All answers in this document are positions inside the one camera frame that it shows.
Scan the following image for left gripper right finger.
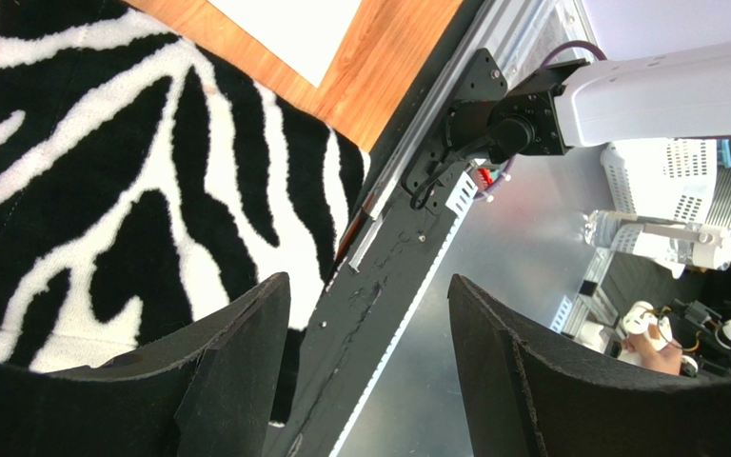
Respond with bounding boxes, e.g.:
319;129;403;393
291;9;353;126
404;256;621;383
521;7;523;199
447;274;731;456

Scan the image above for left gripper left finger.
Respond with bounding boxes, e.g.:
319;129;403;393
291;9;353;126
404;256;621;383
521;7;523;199
0;273;290;456

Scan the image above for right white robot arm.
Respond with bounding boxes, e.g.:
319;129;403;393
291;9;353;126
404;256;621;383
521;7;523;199
444;42;731;165

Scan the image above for person's hand in background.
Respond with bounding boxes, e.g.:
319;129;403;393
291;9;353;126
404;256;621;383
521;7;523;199
621;333;683;375

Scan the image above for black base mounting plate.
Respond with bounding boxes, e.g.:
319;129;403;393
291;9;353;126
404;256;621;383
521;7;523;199
264;1;526;456

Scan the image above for zebra print cushion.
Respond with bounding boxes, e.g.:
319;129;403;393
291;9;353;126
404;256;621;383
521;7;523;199
0;1;369;427

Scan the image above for aluminium frame rail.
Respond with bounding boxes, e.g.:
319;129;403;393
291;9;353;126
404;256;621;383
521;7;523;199
331;1;588;456

